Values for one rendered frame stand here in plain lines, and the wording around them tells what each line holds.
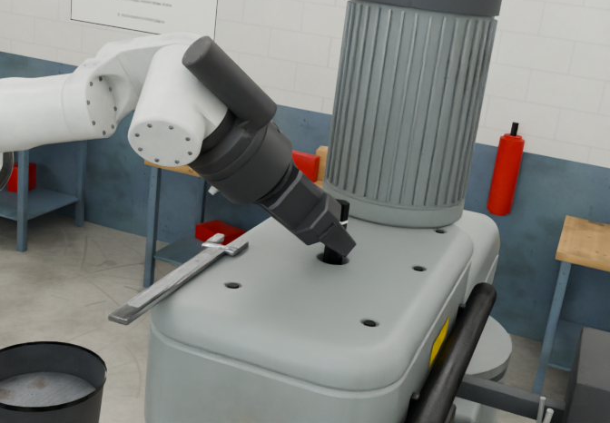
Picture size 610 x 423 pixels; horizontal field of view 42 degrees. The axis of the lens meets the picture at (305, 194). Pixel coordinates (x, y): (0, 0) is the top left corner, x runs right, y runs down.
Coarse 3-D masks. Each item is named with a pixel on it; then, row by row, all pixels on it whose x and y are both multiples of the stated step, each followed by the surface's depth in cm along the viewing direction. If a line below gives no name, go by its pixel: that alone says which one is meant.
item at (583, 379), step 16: (592, 336) 119; (608, 336) 120; (576, 352) 119; (592, 352) 114; (608, 352) 114; (576, 368) 110; (592, 368) 109; (608, 368) 110; (576, 384) 105; (592, 384) 105; (608, 384) 105; (576, 400) 105; (592, 400) 105; (608, 400) 104; (576, 416) 106; (592, 416) 105; (608, 416) 104
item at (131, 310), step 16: (208, 240) 90; (240, 240) 91; (208, 256) 85; (176, 272) 80; (192, 272) 81; (160, 288) 76; (176, 288) 78; (128, 304) 72; (144, 304) 73; (112, 320) 70; (128, 320) 70
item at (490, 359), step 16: (496, 320) 160; (480, 336) 153; (496, 336) 154; (480, 352) 146; (496, 352) 147; (480, 368) 140; (496, 368) 141; (464, 400) 136; (464, 416) 131; (480, 416) 142; (496, 416) 148
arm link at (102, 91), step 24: (120, 48) 76; (144, 48) 76; (96, 72) 75; (120, 72) 77; (144, 72) 78; (72, 96) 74; (96, 96) 76; (120, 96) 79; (72, 120) 75; (96, 120) 76; (120, 120) 80
